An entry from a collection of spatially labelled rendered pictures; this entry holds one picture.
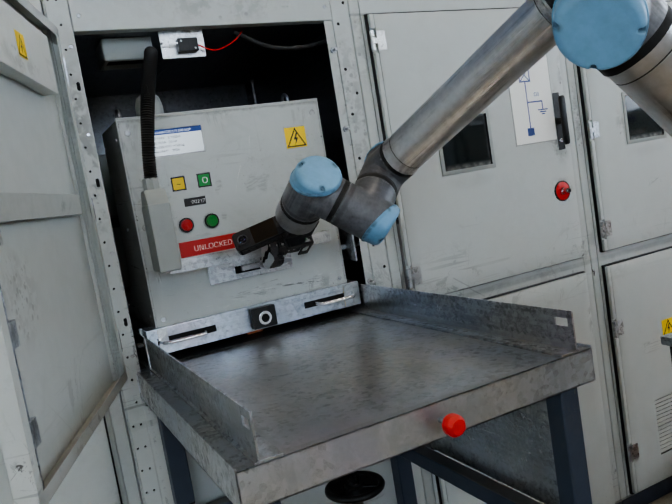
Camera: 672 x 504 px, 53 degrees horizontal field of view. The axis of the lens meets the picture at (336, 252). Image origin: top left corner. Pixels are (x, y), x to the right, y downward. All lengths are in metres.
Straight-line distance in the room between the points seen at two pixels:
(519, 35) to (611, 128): 1.11
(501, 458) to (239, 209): 0.80
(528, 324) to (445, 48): 0.88
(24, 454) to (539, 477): 0.89
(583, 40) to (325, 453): 0.64
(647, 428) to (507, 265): 0.78
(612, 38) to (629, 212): 1.35
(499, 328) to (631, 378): 1.08
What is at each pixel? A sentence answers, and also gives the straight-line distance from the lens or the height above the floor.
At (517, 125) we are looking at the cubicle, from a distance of 1.97.
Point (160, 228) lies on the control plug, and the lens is 1.44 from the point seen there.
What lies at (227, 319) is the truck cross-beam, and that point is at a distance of 1.59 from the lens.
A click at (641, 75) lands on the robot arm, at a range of 1.01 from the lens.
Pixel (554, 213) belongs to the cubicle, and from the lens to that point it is 2.04.
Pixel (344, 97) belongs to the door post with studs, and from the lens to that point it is 1.70.
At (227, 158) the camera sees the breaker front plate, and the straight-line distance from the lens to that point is 1.60.
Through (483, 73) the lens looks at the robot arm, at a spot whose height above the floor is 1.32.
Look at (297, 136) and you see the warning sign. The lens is 1.67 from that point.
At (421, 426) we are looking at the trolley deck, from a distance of 0.99.
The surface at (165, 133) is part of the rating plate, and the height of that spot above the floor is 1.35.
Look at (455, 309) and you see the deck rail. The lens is 1.39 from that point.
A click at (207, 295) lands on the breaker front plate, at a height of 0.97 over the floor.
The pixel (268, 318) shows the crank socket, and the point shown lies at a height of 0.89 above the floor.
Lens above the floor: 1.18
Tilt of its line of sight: 6 degrees down
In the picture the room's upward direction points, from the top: 9 degrees counter-clockwise
